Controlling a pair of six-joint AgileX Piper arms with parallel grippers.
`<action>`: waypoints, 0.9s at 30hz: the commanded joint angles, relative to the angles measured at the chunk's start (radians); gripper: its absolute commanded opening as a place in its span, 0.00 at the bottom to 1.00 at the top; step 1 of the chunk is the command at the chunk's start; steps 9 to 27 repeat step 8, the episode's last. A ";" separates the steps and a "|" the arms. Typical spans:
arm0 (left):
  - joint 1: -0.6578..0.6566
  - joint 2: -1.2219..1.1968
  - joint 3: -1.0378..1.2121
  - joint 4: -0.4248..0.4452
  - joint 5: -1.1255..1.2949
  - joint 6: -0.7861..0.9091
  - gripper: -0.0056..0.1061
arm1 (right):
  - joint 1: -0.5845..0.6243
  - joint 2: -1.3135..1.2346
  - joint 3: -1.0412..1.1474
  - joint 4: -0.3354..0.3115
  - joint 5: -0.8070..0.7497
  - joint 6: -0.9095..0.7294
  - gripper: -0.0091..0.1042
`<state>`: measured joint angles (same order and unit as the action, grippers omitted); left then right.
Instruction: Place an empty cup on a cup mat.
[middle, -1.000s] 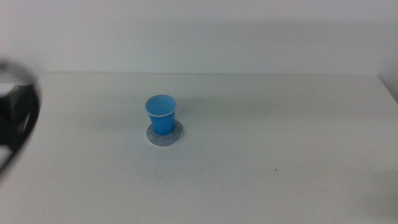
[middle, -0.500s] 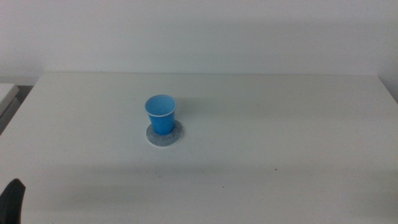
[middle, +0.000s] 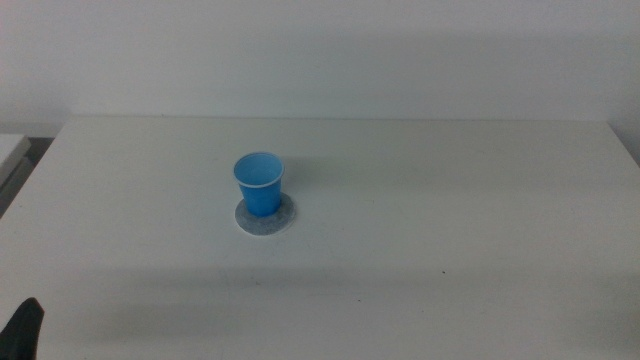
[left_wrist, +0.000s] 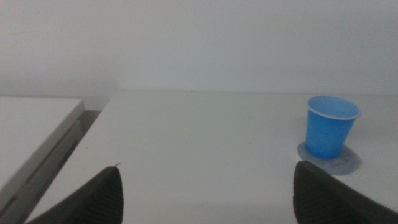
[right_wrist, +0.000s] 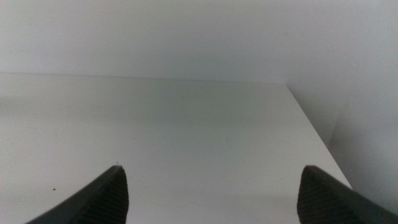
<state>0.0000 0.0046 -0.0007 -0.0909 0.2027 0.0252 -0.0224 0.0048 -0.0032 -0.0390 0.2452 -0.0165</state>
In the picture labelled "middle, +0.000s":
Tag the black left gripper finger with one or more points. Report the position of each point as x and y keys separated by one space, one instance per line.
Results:
x=20 y=332

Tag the blue plastic cup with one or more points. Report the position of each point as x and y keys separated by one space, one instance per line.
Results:
x=260 y=185

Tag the round grey cup mat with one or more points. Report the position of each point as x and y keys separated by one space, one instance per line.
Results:
x=280 y=220

